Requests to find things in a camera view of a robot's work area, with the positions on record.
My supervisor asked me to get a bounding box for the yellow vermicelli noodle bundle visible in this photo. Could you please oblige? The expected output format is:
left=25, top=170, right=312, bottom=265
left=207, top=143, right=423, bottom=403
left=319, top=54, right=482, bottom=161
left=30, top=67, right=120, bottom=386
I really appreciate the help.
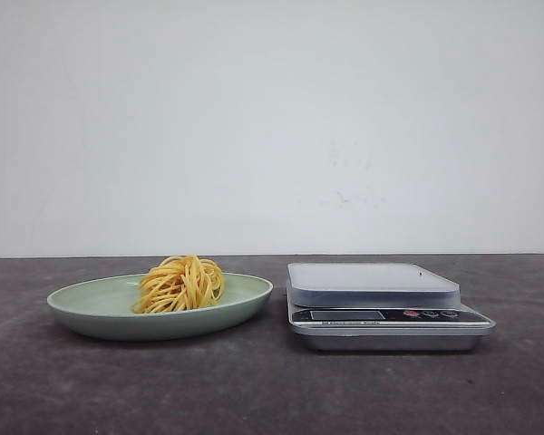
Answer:
left=131, top=255, right=226, bottom=314

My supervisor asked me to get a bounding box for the silver digital kitchen scale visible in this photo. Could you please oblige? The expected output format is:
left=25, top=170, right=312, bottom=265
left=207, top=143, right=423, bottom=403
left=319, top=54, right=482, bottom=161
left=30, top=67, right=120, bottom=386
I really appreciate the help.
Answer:
left=287, top=263, right=495, bottom=352

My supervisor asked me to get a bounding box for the light green plate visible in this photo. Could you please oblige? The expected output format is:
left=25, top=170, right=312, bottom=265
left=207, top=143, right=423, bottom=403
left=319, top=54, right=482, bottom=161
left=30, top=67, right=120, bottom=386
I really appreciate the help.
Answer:
left=47, top=273, right=273, bottom=342

